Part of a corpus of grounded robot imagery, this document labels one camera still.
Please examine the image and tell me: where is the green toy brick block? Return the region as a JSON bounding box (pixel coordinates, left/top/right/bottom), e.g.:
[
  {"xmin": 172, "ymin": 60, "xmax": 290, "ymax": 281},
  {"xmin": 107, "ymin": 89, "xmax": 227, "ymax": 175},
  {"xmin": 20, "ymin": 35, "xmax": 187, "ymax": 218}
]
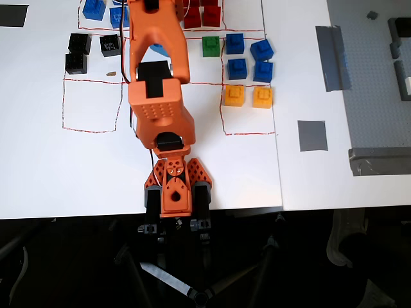
[{"xmin": 202, "ymin": 35, "xmax": 222, "ymax": 58}]

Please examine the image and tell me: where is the small grey brick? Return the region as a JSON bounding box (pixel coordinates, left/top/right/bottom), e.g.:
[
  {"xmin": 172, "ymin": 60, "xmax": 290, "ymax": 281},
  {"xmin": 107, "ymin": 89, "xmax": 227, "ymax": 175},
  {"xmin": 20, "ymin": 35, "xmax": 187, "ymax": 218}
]
[{"xmin": 389, "ymin": 41, "xmax": 403, "ymax": 60}]

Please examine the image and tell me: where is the long grey tape strip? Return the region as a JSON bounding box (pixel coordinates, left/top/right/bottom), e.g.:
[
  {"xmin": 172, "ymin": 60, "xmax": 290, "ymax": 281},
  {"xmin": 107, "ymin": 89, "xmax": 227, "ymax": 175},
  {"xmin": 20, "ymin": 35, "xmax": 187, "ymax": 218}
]
[{"xmin": 315, "ymin": 24, "xmax": 352, "ymax": 92}]

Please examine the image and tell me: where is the wrinkled grey tape strip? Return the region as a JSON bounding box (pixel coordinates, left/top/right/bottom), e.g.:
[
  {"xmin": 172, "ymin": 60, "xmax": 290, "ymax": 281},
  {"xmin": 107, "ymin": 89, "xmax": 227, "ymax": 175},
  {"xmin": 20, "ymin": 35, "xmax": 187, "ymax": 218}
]
[{"xmin": 348, "ymin": 146, "xmax": 411, "ymax": 177}]

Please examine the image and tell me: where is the grey brick wall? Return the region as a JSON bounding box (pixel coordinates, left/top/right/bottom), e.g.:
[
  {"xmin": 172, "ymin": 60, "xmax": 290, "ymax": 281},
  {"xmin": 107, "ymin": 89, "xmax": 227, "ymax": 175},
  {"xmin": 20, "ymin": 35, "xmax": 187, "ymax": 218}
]
[{"xmin": 394, "ymin": 60, "xmax": 411, "ymax": 101}]

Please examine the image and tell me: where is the grey studded baseplate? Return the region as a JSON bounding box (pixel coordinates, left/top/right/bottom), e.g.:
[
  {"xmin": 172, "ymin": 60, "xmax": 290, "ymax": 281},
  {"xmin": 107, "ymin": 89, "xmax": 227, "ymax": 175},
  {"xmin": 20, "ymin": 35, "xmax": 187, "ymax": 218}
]
[{"xmin": 326, "ymin": 0, "xmax": 411, "ymax": 150}]

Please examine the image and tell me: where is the black chair star base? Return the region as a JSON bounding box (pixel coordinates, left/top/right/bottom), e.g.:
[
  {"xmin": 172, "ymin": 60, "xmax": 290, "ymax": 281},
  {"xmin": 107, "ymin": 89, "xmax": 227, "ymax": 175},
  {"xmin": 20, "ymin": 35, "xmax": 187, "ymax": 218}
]
[{"xmin": 112, "ymin": 214, "xmax": 286, "ymax": 308}]

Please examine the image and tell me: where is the black table clamp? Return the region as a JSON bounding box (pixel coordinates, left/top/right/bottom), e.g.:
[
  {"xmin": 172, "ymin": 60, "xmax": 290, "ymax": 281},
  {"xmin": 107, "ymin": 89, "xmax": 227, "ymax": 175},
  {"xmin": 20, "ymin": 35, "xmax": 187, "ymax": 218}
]
[
  {"xmin": 189, "ymin": 181, "xmax": 213, "ymax": 232},
  {"xmin": 137, "ymin": 185, "xmax": 162, "ymax": 235}
]

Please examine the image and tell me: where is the black red arm cable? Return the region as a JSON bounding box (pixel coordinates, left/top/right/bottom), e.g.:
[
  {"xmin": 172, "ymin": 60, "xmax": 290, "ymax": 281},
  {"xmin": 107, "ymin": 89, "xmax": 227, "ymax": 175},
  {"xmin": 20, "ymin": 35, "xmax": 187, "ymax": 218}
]
[{"xmin": 118, "ymin": 0, "xmax": 133, "ymax": 85}]

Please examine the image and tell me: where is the grey brick frame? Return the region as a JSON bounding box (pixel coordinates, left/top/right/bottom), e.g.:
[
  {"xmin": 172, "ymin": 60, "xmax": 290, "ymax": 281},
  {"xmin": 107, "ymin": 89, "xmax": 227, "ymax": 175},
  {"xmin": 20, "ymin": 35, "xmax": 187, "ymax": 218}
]
[{"xmin": 387, "ymin": 16, "xmax": 411, "ymax": 43}]

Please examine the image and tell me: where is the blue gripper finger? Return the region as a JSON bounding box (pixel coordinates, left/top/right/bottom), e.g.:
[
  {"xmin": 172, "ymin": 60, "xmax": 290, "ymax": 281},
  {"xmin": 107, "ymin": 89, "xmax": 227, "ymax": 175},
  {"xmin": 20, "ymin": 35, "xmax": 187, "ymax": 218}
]
[{"xmin": 150, "ymin": 43, "xmax": 170, "ymax": 58}]

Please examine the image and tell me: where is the grey curved strap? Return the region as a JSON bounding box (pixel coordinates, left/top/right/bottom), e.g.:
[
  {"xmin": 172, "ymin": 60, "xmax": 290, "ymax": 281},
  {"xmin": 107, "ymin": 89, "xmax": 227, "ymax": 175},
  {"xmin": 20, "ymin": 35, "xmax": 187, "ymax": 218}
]
[{"xmin": 8, "ymin": 246, "xmax": 30, "ymax": 306}]

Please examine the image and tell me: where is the yellow toy brick block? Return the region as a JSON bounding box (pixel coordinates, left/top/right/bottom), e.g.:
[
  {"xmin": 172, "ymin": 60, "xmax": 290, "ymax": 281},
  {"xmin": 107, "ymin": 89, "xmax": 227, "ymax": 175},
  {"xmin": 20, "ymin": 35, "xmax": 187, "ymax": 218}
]
[
  {"xmin": 252, "ymin": 87, "xmax": 274, "ymax": 109},
  {"xmin": 222, "ymin": 85, "xmax": 246, "ymax": 107}
]

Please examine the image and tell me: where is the grey square tape marker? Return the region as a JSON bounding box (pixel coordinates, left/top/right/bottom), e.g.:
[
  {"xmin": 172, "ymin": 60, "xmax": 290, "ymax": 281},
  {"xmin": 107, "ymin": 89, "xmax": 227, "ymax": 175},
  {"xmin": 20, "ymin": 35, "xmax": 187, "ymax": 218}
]
[{"xmin": 297, "ymin": 120, "xmax": 329, "ymax": 153}]

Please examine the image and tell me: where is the black toy brick block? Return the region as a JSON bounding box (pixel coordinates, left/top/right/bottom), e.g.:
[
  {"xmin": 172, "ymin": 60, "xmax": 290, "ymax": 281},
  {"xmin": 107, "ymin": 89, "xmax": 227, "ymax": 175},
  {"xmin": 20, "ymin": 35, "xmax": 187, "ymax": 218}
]
[
  {"xmin": 64, "ymin": 52, "xmax": 89, "ymax": 75},
  {"xmin": 99, "ymin": 34, "xmax": 122, "ymax": 58},
  {"xmin": 67, "ymin": 32, "xmax": 92, "ymax": 55}
]

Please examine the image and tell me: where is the black tape patch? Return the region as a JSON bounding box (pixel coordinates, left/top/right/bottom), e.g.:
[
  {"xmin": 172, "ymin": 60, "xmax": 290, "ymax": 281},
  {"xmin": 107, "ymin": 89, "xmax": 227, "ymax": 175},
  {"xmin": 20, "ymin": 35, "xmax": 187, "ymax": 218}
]
[{"xmin": 0, "ymin": 4, "xmax": 30, "ymax": 28}]

